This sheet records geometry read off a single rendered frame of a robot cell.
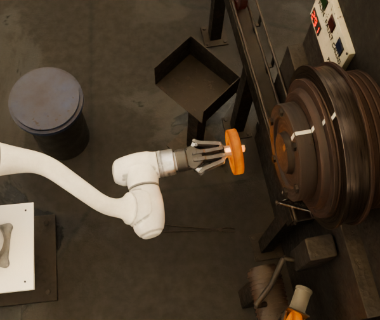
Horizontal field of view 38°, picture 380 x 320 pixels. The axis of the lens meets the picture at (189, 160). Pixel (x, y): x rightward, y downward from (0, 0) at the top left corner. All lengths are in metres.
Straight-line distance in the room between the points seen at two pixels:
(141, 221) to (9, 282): 0.76
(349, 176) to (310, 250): 0.50
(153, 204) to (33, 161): 0.39
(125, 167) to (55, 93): 0.76
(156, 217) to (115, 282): 0.92
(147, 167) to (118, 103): 1.12
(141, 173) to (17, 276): 0.77
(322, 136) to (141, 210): 0.62
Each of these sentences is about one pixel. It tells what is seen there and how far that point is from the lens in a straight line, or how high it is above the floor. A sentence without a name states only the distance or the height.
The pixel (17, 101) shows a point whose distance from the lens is 2.46.
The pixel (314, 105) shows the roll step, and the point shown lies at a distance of 1.47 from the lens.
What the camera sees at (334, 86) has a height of 1.32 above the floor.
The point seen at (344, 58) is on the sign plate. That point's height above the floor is 1.21.
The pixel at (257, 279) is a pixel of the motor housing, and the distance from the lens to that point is 2.08.
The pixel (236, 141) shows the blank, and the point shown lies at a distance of 1.79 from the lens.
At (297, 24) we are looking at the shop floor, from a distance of 3.16.
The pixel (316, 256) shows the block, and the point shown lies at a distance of 1.84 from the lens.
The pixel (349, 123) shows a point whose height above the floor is 1.34.
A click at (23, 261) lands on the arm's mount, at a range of 2.30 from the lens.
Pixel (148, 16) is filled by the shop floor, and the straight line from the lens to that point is 3.11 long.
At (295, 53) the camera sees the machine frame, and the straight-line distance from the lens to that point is 2.01.
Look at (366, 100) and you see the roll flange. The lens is 1.48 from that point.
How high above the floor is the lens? 2.56
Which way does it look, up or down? 70 degrees down
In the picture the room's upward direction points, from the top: 4 degrees clockwise
